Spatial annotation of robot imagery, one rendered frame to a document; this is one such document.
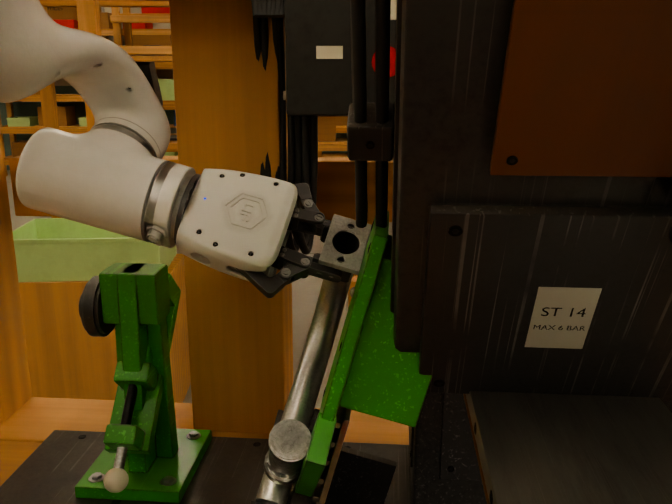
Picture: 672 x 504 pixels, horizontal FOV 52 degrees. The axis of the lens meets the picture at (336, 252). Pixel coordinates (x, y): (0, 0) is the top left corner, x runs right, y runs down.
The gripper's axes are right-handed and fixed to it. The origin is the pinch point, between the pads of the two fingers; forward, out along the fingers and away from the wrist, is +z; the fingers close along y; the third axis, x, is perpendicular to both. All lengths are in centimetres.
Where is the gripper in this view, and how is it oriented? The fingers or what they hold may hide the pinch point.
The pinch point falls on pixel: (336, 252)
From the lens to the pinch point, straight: 68.8
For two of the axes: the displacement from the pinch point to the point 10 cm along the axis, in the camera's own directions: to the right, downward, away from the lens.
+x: -1.2, 4.7, 8.8
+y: 2.4, -8.4, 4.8
